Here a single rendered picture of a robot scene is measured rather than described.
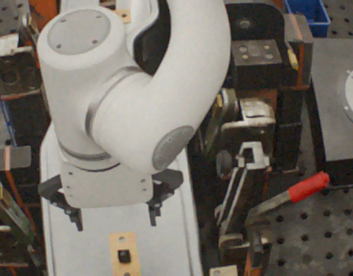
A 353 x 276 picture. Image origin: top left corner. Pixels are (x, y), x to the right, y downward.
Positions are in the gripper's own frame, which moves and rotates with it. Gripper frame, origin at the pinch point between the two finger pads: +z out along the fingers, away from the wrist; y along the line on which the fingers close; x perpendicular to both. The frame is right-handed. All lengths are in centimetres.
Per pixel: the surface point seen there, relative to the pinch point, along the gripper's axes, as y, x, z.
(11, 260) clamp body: 19.2, -3.0, 17.5
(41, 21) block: 18, -76, 37
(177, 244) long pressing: -7.3, -1.6, 11.9
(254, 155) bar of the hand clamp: -16.3, 0.1, -9.5
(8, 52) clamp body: 18.1, -38.2, 7.5
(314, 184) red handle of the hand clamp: -24.5, 0.5, -2.2
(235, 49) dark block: -18.4, -24.7, 0.1
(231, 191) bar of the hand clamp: -14.1, -1.1, -1.0
